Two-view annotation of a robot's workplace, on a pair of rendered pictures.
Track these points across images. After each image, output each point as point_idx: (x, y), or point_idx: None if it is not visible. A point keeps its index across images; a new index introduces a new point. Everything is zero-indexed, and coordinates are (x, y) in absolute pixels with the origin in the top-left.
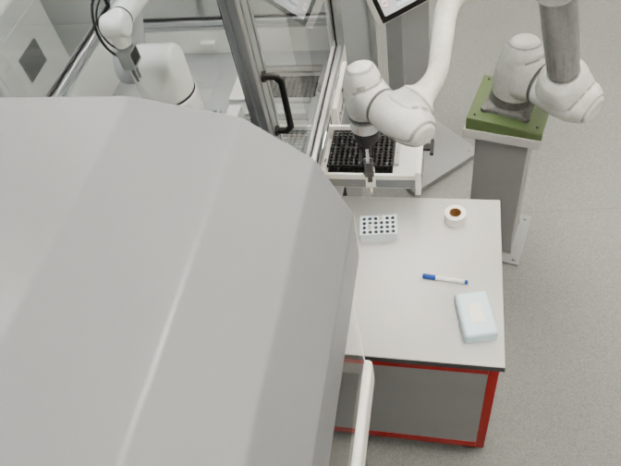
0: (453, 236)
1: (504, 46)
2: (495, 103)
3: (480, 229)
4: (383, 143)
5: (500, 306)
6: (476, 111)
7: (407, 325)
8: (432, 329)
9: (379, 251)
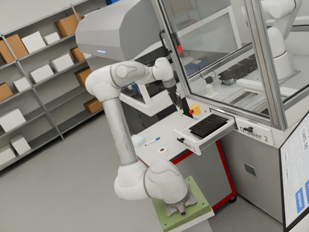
0: None
1: (172, 163)
2: None
3: (152, 158)
4: (201, 130)
5: None
6: (189, 181)
7: (154, 130)
8: (147, 134)
9: None
